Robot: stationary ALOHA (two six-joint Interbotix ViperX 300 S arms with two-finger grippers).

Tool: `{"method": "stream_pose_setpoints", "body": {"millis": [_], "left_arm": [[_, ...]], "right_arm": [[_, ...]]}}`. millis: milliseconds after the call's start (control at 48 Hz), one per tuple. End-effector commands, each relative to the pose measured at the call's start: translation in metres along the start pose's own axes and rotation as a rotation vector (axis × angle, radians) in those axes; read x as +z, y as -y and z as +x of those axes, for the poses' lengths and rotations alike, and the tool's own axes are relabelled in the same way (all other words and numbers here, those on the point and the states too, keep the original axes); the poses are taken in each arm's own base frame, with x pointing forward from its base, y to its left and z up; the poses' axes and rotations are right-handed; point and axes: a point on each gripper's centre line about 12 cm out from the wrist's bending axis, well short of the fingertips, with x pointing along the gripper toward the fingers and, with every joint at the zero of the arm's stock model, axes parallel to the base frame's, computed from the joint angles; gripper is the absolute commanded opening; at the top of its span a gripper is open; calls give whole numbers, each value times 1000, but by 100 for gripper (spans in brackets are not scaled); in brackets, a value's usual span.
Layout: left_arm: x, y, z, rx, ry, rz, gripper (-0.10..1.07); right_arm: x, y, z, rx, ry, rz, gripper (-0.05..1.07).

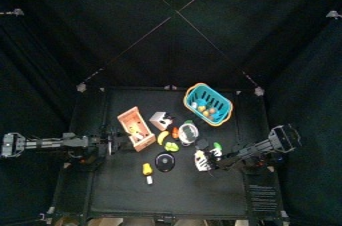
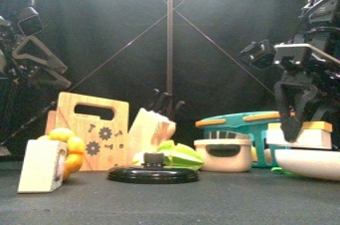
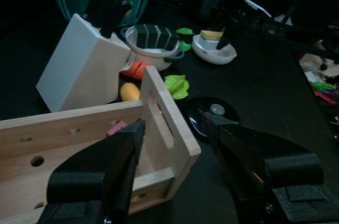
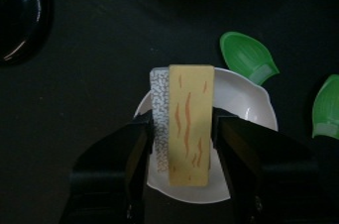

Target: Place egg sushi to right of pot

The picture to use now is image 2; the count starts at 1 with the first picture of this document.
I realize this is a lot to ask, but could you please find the egg sushi toy yellow white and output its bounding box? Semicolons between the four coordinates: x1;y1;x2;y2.
265;120;333;150

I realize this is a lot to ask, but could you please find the beige toy pot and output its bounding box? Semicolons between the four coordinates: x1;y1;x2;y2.
192;137;253;173

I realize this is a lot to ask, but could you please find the black pot lid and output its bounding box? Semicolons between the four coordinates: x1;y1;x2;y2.
107;151;200;185

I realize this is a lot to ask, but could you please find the white bowl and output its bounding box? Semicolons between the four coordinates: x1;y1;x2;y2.
273;148;340;182

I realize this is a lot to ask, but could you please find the wooden cutting board with gears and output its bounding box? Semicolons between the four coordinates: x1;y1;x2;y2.
45;91;132;172

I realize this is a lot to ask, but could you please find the small green toy piece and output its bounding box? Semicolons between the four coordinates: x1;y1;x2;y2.
269;166;295;176

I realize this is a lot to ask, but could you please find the wooden knife block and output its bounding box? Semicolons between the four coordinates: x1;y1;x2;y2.
127;107;177;166

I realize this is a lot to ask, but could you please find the green toy lettuce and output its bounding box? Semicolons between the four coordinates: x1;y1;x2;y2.
132;139;205;171

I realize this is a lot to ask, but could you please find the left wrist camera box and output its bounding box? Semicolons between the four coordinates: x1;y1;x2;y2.
16;5;45;37

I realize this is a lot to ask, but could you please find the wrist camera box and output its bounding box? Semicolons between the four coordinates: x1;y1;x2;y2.
237;39;279;71
16;5;45;37

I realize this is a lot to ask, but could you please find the teal basket with wooden handles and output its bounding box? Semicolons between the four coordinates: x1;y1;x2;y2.
193;111;293;169

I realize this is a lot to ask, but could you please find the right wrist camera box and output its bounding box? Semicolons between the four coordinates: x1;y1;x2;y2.
237;39;279;71

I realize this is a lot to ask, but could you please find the yellow orange bead ring toy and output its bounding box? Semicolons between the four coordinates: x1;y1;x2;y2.
36;127;88;183

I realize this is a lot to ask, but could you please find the black knife handle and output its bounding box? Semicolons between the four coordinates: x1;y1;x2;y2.
155;92;173;115
169;100;187;121
148;88;163;112

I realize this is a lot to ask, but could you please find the vertical metal frame pole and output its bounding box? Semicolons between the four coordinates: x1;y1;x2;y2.
165;0;175;97

